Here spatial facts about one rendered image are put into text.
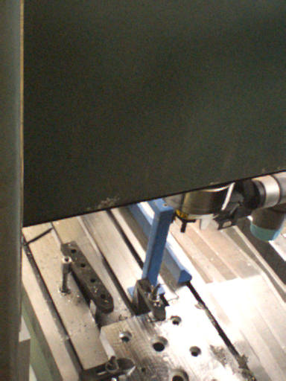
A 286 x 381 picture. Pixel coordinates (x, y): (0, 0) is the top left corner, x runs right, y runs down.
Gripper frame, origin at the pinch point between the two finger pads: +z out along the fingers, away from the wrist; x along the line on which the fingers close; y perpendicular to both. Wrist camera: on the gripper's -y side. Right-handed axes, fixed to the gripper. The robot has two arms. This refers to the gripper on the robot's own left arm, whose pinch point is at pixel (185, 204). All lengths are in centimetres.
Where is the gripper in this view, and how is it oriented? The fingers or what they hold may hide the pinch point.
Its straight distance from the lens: 123.7
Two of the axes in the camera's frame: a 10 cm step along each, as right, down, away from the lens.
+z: -8.5, 1.9, -5.0
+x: -5.0, -6.2, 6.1
